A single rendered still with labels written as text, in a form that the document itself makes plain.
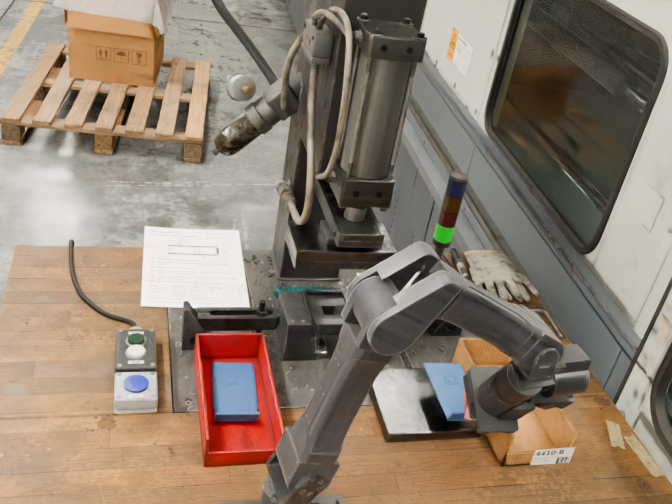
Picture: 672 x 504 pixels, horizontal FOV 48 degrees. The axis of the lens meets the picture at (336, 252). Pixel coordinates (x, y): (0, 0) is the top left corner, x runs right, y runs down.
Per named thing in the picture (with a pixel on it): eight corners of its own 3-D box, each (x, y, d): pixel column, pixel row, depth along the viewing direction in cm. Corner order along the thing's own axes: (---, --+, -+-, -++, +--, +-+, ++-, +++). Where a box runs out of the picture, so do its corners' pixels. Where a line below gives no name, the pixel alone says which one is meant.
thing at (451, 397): (450, 426, 123) (454, 413, 122) (423, 364, 136) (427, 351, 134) (489, 426, 125) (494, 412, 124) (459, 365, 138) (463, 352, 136)
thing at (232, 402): (214, 427, 123) (216, 413, 121) (212, 363, 135) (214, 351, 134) (258, 427, 124) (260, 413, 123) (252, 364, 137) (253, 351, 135)
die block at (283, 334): (282, 361, 140) (287, 329, 136) (274, 327, 148) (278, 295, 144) (385, 358, 145) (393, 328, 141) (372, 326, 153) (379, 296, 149)
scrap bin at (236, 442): (203, 467, 116) (206, 439, 113) (193, 359, 136) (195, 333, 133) (281, 463, 119) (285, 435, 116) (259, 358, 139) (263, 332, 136)
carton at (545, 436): (499, 470, 126) (512, 437, 122) (449, 369, 147) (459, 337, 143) (567, 466, 130) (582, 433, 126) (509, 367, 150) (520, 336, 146)
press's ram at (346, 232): (292, 286, 130) (318, 125, 114) (270, 209, 151) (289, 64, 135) (392, 286, 134) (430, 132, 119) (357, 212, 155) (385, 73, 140)
